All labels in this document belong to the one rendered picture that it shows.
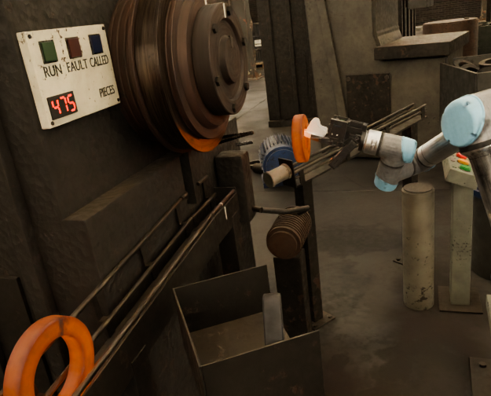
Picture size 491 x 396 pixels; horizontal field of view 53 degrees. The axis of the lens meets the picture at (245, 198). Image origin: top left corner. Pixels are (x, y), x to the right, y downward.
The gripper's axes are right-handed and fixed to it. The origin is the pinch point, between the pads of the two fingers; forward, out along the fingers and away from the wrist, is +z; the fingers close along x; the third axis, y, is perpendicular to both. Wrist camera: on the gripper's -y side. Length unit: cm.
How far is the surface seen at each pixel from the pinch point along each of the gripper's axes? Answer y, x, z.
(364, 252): -76, -81, -33
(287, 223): -32.0, 1.8, -1.7
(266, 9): 18, -380, 119
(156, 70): 21, 53, 27
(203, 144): 0.3, 35.9, 19.9
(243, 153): -9.7, 5.9, 16.6
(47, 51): 24, 72, 40
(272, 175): -18.6, -4.6, 7.5
